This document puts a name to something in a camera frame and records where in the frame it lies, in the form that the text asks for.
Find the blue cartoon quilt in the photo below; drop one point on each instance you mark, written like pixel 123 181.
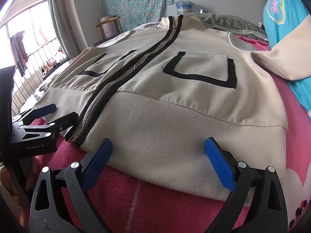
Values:
pixel 291 2

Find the beige zip jacket black trim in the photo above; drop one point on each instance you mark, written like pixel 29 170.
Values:
pixel 170 102

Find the pink hanging cloth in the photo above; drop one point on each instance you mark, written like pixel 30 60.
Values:
pixel 44 35

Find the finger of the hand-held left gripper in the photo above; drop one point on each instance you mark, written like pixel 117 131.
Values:
pixel 65 120
pixel 45 108

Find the grey curtain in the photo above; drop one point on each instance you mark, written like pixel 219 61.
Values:
pixel 63 17

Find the grey floral pillow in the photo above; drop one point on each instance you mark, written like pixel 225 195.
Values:
pixel 233 24

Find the metal window railing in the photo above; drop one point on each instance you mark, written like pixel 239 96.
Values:
pixel 36 50

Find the pink printed blanket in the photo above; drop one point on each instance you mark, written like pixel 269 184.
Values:
pixel 145 211

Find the teal floral cloth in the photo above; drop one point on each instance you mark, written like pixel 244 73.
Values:
pixel 133 2

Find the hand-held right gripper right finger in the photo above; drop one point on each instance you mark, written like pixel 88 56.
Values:
pixel 218 166

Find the dark hanging clothes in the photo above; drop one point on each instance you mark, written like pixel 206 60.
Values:
pixel 19 51

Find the black panel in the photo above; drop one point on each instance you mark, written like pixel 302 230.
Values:
pixel 6 97

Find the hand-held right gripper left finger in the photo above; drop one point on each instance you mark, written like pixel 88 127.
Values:
pixel 97 166

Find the wooden chair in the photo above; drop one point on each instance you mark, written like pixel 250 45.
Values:
pixel 104 41

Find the white box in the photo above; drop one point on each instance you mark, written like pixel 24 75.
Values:
pixel 108 30

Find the large water jug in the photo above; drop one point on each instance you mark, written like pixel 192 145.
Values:
pixel 185 6

